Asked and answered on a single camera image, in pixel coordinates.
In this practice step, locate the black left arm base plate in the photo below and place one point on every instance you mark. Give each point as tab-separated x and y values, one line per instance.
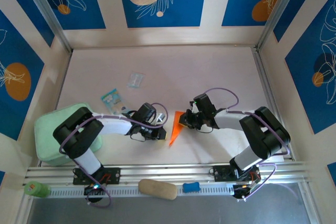
115	175

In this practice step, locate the clear plastic packet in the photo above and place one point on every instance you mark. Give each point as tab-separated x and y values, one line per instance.
136	79

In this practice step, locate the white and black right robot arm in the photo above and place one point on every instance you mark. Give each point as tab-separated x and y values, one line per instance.
228	121

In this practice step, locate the green bottle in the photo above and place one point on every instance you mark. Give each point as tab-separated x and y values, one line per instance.
36	189

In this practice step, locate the blue and white snack packet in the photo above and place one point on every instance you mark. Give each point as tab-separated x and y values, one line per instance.
114	102

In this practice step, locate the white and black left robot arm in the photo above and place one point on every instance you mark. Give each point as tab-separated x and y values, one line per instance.
115	125

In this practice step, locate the blue bone-shaped sponge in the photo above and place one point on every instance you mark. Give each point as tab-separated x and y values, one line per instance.
191	187

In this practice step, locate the aluminium frame post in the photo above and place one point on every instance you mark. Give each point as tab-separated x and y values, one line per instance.
281	3
44	6

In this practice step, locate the orange paper sheet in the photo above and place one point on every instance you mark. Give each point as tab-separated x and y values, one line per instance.
175	129

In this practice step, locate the mint green zip pouch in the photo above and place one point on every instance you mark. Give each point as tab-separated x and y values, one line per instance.
44	140

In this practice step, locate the aluminium table side rail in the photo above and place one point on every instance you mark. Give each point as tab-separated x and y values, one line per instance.
263	77

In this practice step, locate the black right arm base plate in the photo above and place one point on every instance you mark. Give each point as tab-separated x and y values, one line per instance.
220	172

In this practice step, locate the tan oval sponge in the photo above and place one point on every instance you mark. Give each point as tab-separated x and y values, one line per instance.
157	189

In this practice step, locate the aluminium mounting rail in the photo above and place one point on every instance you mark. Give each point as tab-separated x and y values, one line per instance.
162	172

